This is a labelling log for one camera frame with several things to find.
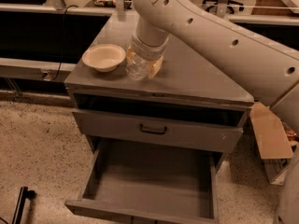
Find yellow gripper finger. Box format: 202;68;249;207
127;46;135;64
148;57;164;79

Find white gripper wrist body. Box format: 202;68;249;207
131;32;169;61

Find clear plastic water bottle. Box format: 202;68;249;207
126;54;149;81

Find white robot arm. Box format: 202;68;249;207
129;0;299;133

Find grey drawer cabinet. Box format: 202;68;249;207
64;10;255;173

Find grey top drawer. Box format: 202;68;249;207
73;109;243;153

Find open grey lower drawer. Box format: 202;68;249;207
65;139;219;224

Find wooden counter with white top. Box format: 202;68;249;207
251;0;298;17

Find cream paper bowl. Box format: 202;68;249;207
82;44;126;72

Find black office chair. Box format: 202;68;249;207
202;0;244;14

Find open cardboard box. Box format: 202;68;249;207
250;103;297;186

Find black metal bar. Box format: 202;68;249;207
12;187;36;224

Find black drawer handle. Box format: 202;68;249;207
139;124;167;135

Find black hanging cable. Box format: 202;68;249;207
50;5;79;82

